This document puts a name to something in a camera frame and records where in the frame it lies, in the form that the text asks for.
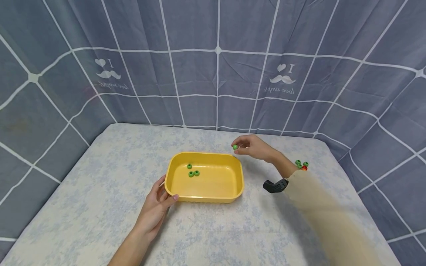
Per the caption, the black wrist band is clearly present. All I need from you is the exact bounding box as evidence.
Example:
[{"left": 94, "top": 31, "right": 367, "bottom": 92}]
[{"left": 263, "top": 178, "right": 290, "bottom": 194}]

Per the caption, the person's right forearm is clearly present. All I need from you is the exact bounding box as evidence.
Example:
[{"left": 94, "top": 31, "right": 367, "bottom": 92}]
[{"left": 271, "top": 153, "right": 384, "bottom": 266}]

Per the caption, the person's left forearm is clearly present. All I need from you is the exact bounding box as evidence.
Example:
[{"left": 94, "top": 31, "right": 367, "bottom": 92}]
[{"left": 107, "top": 226, "right": 154, "bottom": 266}]

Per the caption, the yellow plastic tray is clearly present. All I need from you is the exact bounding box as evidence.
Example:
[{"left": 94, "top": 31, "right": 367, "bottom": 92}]
[{"left": 164, "top": 152, "right": 244, "bottom": 204}]

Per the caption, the person's left hand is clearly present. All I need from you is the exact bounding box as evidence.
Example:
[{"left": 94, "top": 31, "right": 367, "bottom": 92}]
[{"left": 134, "top": 175, "right": 180, "bottom": 243}]

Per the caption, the person's right hand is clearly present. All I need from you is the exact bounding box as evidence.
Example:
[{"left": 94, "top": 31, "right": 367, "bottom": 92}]
[{"left": 231, "top": 134, "right": 280, "bottom": 163}]

